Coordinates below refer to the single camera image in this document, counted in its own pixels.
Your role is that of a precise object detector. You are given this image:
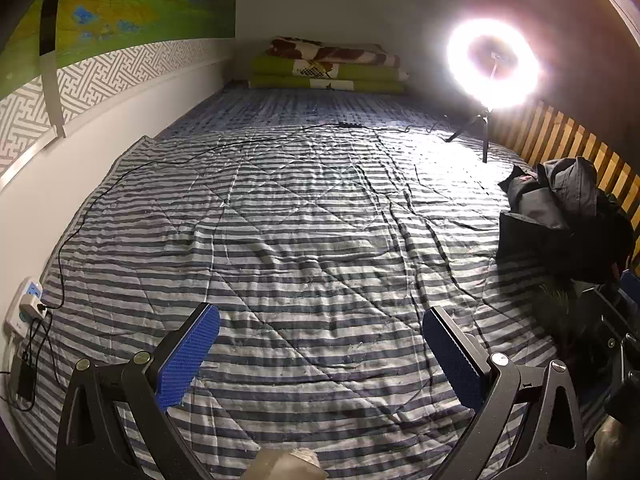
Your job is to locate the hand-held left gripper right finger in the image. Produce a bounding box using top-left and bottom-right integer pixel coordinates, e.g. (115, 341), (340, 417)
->
(422, 306), (588, 480)

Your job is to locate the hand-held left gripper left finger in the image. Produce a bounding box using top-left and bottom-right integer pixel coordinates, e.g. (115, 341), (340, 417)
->
(55, 302), (221, 480)

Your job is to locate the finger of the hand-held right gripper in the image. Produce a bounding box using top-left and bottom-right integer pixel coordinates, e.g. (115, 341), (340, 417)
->
(594, 270), (640, 361)

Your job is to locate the black garment with red cuff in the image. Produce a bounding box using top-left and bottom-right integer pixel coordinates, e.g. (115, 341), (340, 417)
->
(497, 162), (636, 283)

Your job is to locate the person's right hand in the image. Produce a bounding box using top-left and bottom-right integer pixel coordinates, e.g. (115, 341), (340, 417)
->
(592, 416), (640, 480)

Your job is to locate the person's left hand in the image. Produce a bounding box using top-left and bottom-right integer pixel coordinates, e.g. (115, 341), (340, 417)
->
(244, 447), (327, 480)

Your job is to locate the dark grey garment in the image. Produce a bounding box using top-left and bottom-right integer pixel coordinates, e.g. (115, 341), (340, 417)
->
(537, 156), (598, 218)

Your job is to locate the white charger plug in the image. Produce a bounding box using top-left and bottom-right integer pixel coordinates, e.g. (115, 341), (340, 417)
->
(19, 294), (48, 318)

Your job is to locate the black power adapter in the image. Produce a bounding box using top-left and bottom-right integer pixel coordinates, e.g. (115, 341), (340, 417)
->
(10, 357), (37, 403)

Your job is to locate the grey striped quilt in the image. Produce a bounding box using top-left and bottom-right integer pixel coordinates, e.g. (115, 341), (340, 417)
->
(35, 125), (601, 480)

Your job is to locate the white power strip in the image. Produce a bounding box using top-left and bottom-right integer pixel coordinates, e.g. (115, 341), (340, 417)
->
(4, 276), (48, 336)

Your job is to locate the wooden slat railing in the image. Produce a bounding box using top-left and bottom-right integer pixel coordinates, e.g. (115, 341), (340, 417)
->
(492, 100), (640, 261)

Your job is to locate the black tripod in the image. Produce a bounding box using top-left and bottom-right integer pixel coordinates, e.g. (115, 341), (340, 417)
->
(446, 102), (493, 163)

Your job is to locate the blue striped bed sheet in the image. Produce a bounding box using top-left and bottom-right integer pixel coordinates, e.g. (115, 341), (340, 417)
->
(155, 85), (516, 151)

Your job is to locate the green folded blanket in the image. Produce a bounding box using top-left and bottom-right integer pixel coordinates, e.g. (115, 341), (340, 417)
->
(248, 55), (406, 95)

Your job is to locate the brown patterned folded blanket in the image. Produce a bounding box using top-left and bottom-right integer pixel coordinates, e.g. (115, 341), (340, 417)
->
(267, 36), (401, 67)

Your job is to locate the long black cable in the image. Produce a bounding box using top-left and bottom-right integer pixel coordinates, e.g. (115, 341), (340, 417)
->
(37, 120), (451, 311)

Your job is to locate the ring light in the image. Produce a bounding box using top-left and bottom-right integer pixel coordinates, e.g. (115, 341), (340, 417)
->
(446, 17), (542, 111)

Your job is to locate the green wall poster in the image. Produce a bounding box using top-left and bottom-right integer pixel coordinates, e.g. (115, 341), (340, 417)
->
(0, 0), (237, 96)

